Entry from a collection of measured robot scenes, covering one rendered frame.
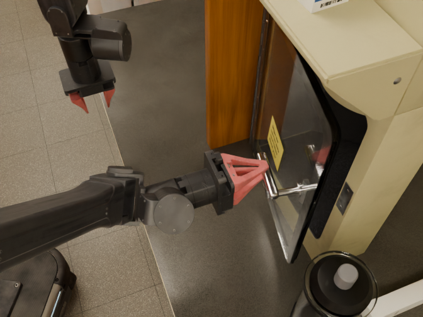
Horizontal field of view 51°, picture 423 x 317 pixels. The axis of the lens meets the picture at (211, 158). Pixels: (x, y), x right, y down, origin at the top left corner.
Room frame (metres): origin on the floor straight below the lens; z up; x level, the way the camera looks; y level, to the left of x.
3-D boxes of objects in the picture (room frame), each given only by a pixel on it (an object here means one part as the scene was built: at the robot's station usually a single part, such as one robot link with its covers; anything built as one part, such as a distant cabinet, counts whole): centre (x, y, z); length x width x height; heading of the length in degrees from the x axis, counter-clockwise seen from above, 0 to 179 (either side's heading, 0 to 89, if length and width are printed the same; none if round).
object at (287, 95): (0.49, -0.12, 1.19); 0.30 x 0.01 x 0.40; 11
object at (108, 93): (0.66, 0.24, 1.14); 0.07 x 0.07 x 0.09; 22
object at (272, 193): (0.41, -0.11, 1.20); 0.10 x 0.05 x 0.03; 11
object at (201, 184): (0.39, 0.02, 1.20); 0.07 x 0.07 x 0.10; 21
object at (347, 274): (0.24, -0.19, 1.18); 0.09 x 0.09 x 0.07
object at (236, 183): (0.41, -0.05, 1.20); 0.09 x 0.07 x 0.07; 111
